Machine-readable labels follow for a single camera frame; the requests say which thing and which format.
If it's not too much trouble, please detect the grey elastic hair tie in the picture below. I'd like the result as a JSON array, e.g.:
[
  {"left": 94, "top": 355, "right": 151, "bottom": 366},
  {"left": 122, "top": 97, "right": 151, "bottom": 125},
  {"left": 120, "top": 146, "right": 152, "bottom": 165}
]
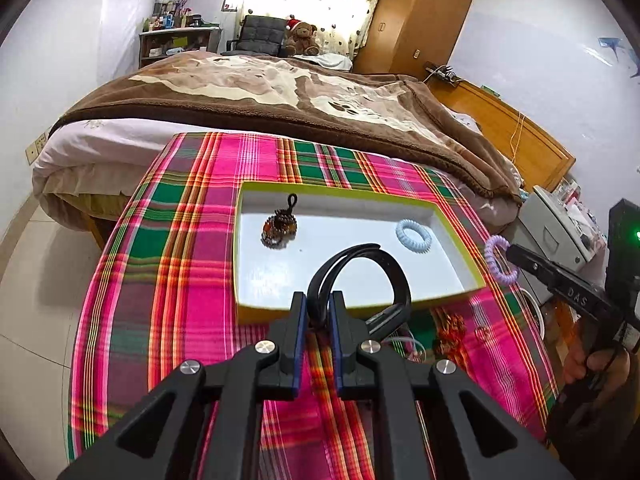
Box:
[{"left": 389, "top": 336, "right": 427, "bottom": 362}]

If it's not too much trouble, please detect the brown beaded hair tie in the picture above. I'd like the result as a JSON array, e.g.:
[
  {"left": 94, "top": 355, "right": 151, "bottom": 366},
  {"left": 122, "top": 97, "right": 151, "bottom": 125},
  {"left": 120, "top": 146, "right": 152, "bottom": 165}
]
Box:
[{"left": 260, "top": 194, "right": 300, "bottom": 250}]

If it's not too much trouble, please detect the brown patterned blanket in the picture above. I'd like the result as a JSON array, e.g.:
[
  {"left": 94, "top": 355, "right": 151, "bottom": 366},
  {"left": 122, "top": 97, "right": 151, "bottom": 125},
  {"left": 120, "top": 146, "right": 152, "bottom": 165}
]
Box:
[{"left": 50, "top": 52, "right": 523, "bottom": 206}]

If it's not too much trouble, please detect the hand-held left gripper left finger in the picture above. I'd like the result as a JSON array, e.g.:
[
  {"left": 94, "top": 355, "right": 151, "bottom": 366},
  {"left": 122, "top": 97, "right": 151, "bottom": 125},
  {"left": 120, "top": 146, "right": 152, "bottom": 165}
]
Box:
[{"left": 57, "top": 291, "right": 308, "bottom": 480}]

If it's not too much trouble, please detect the wooden wardrobe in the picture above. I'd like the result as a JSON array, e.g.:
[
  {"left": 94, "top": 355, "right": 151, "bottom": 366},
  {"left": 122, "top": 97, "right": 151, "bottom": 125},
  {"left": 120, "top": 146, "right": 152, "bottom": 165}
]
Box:
[{"left": 352, "top": 0, "right": 478, "bottom": 81}]

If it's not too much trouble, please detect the wooden headboard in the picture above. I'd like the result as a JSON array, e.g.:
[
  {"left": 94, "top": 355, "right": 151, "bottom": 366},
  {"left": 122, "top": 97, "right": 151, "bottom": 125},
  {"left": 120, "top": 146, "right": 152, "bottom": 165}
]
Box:
[{"left": 427, "top": 77, "right": 577, "bottom": 193}]

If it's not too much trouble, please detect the brown teddy bear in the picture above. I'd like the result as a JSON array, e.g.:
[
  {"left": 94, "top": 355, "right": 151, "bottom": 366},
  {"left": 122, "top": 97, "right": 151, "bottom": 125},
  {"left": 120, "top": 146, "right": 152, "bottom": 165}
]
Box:
[{"left": 284, "top": 16, "right": 321, "bottom": 57}]

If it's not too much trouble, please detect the black padded chair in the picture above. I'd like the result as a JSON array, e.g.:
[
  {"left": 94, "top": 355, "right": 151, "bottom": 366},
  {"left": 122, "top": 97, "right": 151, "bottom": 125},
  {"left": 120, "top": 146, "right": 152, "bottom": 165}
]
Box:
[{"left": 221, "top": 15, "right": 288, "bottom": 57}]

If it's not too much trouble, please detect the yellow cable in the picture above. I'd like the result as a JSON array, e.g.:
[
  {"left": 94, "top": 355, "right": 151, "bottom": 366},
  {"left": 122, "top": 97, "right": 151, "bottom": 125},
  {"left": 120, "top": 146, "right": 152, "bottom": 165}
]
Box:
[{"left": 507, "top": 110, "right": 527, "bottom": 161}]

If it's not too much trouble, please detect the red knotted bracelet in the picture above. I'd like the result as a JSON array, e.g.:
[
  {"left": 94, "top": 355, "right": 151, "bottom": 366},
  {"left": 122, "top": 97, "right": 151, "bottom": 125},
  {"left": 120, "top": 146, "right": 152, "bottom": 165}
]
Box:
[{"left": 432, "top": 310, "right": 469, "bottom": 356}]

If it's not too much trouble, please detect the blue wall sticker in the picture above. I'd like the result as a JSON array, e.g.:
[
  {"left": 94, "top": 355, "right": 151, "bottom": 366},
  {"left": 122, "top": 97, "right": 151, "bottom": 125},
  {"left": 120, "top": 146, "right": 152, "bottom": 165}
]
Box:
[{"left": 597, "top": 35, "right": 640, "bottom": 78}]

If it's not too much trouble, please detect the grey shelf desk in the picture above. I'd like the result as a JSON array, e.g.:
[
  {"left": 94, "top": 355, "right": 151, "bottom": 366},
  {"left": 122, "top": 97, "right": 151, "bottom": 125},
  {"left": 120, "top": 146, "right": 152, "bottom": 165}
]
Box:
[{"left": 138, "top": 25, "right": 223, "bottom": 68}]

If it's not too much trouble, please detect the wall socket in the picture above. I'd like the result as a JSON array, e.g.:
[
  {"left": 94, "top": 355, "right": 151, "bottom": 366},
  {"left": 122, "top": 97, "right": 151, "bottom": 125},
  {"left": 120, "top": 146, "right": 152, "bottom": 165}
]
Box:
[{"left": 25, "top": 132, "right": 48, "bottom": 166}]

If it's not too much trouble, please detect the group of bottles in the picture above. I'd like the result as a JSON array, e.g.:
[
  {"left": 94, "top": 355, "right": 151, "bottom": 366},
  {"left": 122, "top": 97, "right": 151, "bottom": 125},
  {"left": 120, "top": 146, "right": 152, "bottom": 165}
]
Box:
[{"left": 142, "top": 0, "right": 221, "bottom": 31}]

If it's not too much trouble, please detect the black smart band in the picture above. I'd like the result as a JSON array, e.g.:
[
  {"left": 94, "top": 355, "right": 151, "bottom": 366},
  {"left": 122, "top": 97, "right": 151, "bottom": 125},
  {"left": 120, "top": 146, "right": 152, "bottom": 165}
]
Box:
[{"left": 306, "top": 242, "right": 413, "bottom": 342}]

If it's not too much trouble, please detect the yellow-green tray white inside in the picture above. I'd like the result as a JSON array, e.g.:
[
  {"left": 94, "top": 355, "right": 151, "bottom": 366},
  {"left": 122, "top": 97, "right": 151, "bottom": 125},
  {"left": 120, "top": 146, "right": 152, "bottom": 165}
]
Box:
[{"left": 234, "top": 181, "right": 487, "bottom": 327}]

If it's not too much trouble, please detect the power strip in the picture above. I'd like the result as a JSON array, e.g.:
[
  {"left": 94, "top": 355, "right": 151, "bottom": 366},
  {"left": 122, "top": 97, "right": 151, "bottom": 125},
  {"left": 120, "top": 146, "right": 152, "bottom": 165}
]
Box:
[{"left": 425, "top": 61, "right": 458, "bottom": 82}]

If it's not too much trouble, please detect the person's right hand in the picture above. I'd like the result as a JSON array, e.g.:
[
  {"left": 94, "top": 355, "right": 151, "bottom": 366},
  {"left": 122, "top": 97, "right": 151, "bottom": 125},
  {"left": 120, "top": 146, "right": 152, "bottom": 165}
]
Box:
[{"left": 564, "top": 332, "right": 632, "bottom": 387}]

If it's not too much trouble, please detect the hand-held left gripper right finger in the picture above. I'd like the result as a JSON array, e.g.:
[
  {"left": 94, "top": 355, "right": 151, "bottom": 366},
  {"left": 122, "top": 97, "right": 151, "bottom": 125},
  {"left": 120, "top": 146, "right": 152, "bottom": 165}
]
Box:
[{"left": 327, "top": 291, "right": 576, "bottom": 480}]

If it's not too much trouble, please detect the light blue spiral hair tie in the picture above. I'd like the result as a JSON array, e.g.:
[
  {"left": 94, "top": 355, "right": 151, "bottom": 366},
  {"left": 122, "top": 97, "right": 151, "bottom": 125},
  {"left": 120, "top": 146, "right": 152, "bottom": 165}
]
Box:
[{"left": 395, "top": 218, "right": 432, "bottom": 255}]

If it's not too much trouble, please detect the purple spiral hair tie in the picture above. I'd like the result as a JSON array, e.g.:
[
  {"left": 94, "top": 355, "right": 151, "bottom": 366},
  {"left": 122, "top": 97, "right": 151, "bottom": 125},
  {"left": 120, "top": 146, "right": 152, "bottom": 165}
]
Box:
[{"left": 484, "top": 236, "right": 518, "bottom": 283}]

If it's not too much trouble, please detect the pale pink bed sheet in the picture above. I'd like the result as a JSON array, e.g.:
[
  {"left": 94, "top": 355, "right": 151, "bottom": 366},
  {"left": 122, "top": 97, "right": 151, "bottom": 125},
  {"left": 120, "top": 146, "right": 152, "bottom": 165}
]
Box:
[{"left": 32, "top": 105, "right": 521, "bottom": 226}]

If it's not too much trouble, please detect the white pillow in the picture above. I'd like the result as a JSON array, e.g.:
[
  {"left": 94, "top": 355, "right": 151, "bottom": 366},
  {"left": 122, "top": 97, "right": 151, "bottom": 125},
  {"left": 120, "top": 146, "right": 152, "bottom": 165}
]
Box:
[{"left": 310, "top": 52, "right": 353, "bottom": 72}]

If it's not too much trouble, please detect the grey white nightstand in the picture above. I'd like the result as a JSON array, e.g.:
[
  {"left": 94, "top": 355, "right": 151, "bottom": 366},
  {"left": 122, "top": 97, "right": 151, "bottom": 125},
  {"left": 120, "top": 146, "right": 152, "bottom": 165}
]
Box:
[{"left": 517, "top": 185, "right": 608, "bottom": 271}]

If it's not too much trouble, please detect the pink green plaid cloth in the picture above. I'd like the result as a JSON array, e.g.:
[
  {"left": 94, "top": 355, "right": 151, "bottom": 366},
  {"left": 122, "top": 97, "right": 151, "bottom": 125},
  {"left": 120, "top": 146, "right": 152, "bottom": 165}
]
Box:
[{"left": 67, "top": 131, "right": 561, "bottom": 480}]

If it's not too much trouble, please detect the person's right forearm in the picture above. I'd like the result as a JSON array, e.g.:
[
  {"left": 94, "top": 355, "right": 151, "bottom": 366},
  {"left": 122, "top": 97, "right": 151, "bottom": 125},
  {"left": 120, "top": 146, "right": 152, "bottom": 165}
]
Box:
[{"left": 545, "top": 385, "right": 633, "bottom": 480}]

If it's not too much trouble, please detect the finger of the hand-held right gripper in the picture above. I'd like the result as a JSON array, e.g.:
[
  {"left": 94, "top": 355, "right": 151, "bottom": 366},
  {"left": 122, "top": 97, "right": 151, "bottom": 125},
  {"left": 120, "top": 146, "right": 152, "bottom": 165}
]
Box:
[{"left": 505, "top": 242, "right": 563, "bottom": 292}]

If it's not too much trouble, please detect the white rimmed trash bin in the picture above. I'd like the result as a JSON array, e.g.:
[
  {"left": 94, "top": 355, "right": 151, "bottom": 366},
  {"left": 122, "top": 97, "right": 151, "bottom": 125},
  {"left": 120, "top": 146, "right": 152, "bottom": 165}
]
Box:
[{"left": 520, "top": 286, "right": 548, "bottom": 341}]

